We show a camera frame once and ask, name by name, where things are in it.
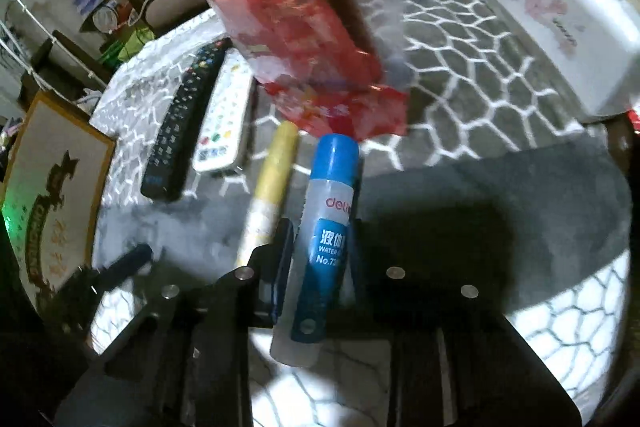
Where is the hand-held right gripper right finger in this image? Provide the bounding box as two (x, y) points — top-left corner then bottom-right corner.
(345, 217), (584, 427)

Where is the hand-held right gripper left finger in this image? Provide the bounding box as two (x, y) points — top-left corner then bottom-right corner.
(54, 218), (297, 427)

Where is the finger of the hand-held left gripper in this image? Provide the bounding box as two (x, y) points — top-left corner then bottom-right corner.
(65, 243), (154, 303)

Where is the blue capped glue bottle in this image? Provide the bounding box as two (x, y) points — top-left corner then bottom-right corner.
(270, 133), (361, 368)

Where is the yellow marker pen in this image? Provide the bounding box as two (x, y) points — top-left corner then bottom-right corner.
(235, 122), (301, 268)

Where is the black remote control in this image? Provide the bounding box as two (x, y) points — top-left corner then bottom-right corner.
(140, 38), (233, 202)

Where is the white remote control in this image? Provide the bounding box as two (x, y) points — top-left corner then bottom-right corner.
(192, 49), (256, 172)

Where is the cardboard box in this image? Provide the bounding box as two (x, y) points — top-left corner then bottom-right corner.
(0, 92), (116, 308)

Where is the lime green bag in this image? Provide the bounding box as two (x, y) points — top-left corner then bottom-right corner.
(100, 27), (156, 68)

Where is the red snack plastic bag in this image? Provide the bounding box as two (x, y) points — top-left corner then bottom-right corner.
(205, 0), (416, 140)

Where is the white tissue box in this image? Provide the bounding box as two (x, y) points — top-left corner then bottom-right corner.
(482, 0), (640, 118)

